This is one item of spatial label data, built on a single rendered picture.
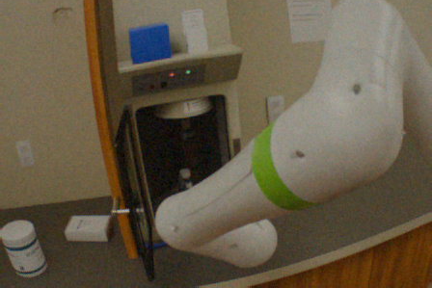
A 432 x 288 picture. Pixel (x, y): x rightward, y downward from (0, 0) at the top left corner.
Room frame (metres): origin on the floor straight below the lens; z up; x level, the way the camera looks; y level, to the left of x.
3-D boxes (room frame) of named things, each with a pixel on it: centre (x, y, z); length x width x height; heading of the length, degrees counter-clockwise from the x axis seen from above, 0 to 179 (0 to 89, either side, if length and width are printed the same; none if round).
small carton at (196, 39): (1.22, 0.03, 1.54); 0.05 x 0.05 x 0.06; 6
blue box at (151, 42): (1.19, 0.15, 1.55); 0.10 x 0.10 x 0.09; 11
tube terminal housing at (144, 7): (1.38, 0.11, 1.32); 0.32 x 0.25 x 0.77; 101
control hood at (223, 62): (1.21, 0.08, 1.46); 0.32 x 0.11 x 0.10; 101
